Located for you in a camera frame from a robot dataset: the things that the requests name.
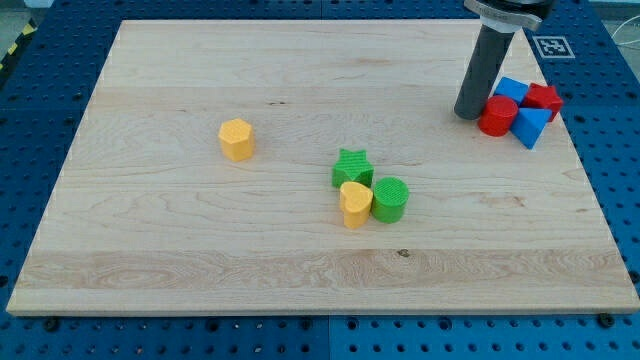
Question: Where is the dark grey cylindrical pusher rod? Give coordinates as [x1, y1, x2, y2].
[454, 25, 514, 120]

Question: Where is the red star block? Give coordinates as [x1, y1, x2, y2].
[520, 83, 564, 122]

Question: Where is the yellow heart block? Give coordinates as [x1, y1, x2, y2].
[339, 181, 373, 229]

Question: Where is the wooden board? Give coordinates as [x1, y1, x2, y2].
[7, 20, 639, 316]

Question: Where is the green cylinder block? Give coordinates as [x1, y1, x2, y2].
[371, 177, 409, 223]

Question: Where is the white fiducial marker tag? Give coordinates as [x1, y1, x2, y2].
[532, 36, 575, 59]

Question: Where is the blue cube block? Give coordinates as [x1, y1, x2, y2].
[493, 76, 529, 106]

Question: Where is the yellow hexagon block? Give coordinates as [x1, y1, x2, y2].
[218, 118, 255, 162]

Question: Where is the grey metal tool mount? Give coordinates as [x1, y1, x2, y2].
[463, 0, 555, 33]

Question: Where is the red cylinder block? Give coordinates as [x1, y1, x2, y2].
[478, 95, 519, 137]

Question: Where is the blue triangle block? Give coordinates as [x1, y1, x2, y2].
[510, 108, 552, 150]

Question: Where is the green star block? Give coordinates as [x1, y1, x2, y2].
[331, 148, 374, 188]

